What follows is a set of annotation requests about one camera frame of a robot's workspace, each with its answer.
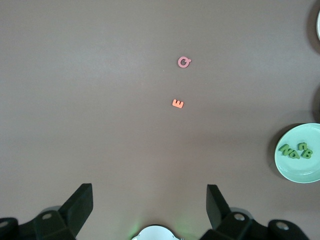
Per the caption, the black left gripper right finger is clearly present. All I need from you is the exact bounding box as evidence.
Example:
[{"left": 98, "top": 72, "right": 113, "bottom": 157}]
[{"left": 199, "top": 184, "right": 309, "bottom": 240}]

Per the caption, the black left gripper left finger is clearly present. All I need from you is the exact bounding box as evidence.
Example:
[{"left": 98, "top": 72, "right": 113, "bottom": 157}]
[{"left": 0, "top": 183, "right": 94, "bottom": 240}]

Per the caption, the green capital letter N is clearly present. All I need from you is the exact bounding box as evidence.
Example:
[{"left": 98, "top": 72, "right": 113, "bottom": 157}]
[{"left": 278, "top": 143, "right": 292, "bottom": 157}]

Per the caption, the green letter q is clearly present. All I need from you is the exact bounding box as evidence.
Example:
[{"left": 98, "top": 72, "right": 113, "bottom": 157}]
[{"left": 287, "top": 149, "right": 300, "bottom": 161}]

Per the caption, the green letter B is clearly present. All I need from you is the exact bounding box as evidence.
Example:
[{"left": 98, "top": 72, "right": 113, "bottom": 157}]
[{"left": 300, "top": 148, "right": 314, "bottom": 160}]

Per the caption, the green plate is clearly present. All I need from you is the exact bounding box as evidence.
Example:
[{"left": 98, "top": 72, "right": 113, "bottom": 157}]
[{"left": 273, "top": 122, "right": 320, "bottom": 184}]

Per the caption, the orange letter E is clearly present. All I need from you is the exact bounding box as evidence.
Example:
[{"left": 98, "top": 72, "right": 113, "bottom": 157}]
[{"left": 171, "top": 98, "right": 185, "bottom": 109}]

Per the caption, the brown table mat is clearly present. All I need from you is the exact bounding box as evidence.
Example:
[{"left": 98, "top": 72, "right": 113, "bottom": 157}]
[{"left": 0, "top": 0, "right": 320, "bottom": 240}]

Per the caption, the pink letter Q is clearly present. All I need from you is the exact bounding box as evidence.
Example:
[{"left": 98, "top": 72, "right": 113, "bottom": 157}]
[{"left": 177, "top": 56, "right": 193, "bottom": 69}]

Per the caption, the cream plate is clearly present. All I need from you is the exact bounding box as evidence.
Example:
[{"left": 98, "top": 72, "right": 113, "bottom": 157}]
[{"left": 315, "top": 8, "right": 320, "bottom": 42}]

